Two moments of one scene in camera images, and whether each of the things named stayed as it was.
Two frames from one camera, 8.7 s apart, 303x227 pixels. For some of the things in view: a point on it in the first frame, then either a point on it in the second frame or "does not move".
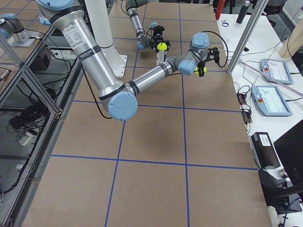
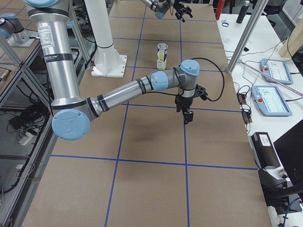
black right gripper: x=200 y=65 → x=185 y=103
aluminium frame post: x=248 y=35 does not move
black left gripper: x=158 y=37 → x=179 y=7
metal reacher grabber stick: x=271 y=78 does not move
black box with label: x=262 y=151 does not move
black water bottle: x=243 y=12 does not move
